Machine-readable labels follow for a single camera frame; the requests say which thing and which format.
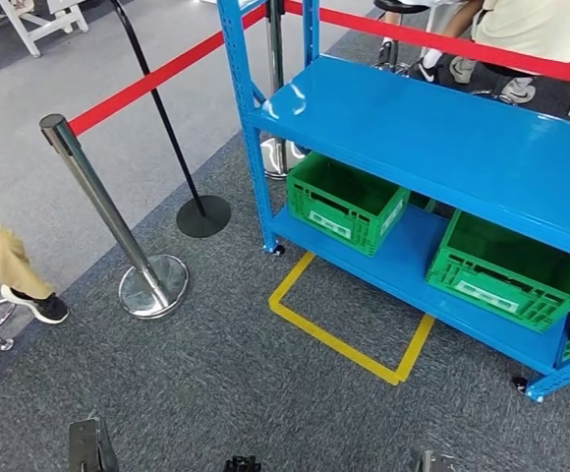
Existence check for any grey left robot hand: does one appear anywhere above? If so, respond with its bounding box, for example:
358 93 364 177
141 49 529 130
95 415 119 472

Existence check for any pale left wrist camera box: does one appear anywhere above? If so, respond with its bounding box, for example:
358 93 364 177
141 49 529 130
67 418 101 472

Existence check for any person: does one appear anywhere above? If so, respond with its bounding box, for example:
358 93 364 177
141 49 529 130
449 0 570 105
0 213 70 386
377 0 485 85

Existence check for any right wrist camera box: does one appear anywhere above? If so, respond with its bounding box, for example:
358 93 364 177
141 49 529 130
409 447 456 472

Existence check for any black pole stand round base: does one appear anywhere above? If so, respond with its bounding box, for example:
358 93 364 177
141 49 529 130
110 0 232 239

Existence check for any blue metal shelf rack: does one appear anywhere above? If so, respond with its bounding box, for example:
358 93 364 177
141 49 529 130
216 0 570 404

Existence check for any white wooden frame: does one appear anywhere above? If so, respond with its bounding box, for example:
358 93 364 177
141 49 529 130
0 0 89 59

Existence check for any chrome stanchion post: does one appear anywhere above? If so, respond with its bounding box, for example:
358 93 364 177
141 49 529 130
260 0 310 182
39 113 190 321

